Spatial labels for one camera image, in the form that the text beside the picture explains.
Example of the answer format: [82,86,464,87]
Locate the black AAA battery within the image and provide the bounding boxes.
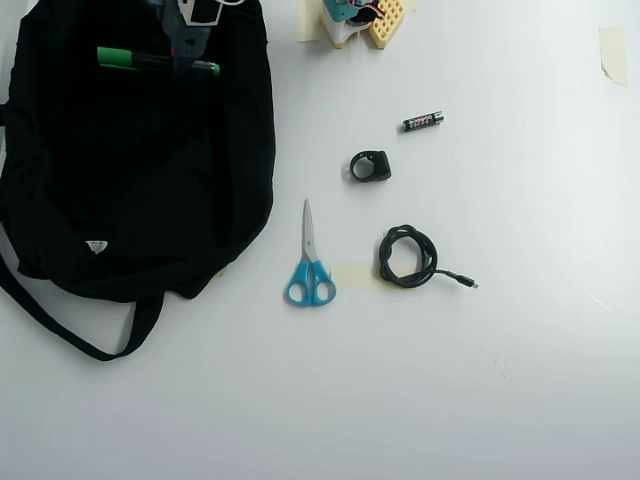
[401,110,445,134]

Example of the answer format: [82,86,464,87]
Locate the black coiled USB cable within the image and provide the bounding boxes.
[378,224,481,291]

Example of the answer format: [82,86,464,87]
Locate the short masking tape patch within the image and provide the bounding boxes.
[331,263,384,291]

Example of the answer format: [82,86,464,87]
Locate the black fabric bag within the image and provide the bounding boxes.
[0,0,278,362]

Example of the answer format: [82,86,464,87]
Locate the long masking tape strip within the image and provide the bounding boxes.
[297,0,326,43]

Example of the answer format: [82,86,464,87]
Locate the black ring-shaped finger device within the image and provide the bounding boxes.
[348,149,393,184]

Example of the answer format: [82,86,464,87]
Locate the white yellow teal robot base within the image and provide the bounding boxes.
[319,0,417,52]

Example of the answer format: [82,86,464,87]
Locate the torn masking tape piece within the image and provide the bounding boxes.
[598,27,630,89]

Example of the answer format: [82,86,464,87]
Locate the green capped black marker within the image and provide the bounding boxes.
[95,45,222,79]

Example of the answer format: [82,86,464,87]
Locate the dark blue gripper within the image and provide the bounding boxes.
[160,4,212,77]

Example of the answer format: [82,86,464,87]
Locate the blue-handled scissors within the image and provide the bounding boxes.
[284,198,337,308]

